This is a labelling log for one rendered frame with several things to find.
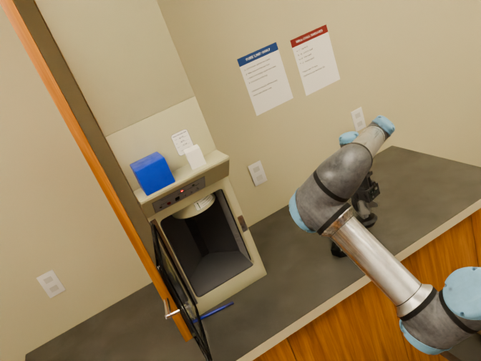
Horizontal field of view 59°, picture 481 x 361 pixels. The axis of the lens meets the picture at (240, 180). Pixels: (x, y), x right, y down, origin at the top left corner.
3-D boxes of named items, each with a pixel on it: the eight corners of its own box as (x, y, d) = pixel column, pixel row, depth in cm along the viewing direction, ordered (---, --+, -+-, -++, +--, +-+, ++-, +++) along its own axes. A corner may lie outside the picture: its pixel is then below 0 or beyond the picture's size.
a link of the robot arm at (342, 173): (338, 142, 101) (376, 107, 142) (311, 173, 107) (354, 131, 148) (376, 175, 99) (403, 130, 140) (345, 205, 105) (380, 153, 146)
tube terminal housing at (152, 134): (179, 286, 184) (96, 126, 154) (242, 249, 193) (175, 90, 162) (197, 317, 162) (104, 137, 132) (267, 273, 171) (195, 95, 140)
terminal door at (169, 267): (196, 308, 159) (152, 220, 143) (212, 367, 131) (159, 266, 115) (195, 309, 159) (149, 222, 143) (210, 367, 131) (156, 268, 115)
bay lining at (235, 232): (179, 269, 182) (144, 200, 168) (230, 240, 188) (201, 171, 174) (197, 298, 160) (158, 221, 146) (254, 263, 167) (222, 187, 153)
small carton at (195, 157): (190, 165, 142) (182, 150, 140) (203, 159, 143) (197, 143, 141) (192, 170, 138) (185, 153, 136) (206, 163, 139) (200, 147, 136)
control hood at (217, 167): (144, 216, 144) (132, 191, 140) (227, 173, 152) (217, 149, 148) (152, 228, 133) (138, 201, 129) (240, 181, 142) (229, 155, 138)
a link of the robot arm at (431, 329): (480, 342, 95) (308, 170, 107) (429, 370, 102) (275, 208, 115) (484, 315, 104) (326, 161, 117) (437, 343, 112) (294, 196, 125)
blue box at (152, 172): (140, 188, 140) (129, 164, 136) (167, 174, 142) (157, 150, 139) (147, 196, 131) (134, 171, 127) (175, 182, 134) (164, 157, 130)
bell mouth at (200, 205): (167, 209, 166) (161, 197, 164) (206, 188, 171) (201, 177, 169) (179, 224, 151) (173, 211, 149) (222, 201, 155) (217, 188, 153)
